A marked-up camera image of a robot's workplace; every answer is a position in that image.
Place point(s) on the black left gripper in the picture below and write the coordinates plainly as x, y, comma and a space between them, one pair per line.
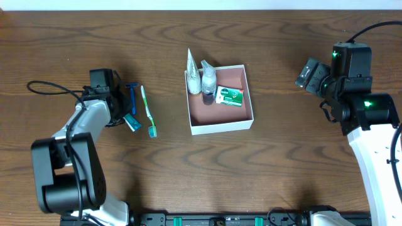
122, 107

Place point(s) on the green Colgate toothpaste tube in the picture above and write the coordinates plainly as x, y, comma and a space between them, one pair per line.
133, 124

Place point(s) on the blue disposable razor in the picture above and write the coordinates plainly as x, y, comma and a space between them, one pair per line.
131, 87

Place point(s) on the green and white toothbrush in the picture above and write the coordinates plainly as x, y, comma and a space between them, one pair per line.
152, 131

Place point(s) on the white shampoo tube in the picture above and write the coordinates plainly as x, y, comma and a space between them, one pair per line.
193, 76

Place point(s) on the green and white soap box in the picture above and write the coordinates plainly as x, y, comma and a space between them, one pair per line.
229, 96

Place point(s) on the clear foam pump bottle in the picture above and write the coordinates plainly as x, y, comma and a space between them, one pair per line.
209, 83

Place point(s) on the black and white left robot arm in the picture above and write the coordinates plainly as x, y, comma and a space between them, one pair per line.
69, 179

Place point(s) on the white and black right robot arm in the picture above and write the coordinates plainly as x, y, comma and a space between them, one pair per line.
369, 121

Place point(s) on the white box with pink interior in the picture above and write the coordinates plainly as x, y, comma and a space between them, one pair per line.
231, 109

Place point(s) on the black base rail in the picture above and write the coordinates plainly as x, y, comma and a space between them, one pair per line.
276, 216

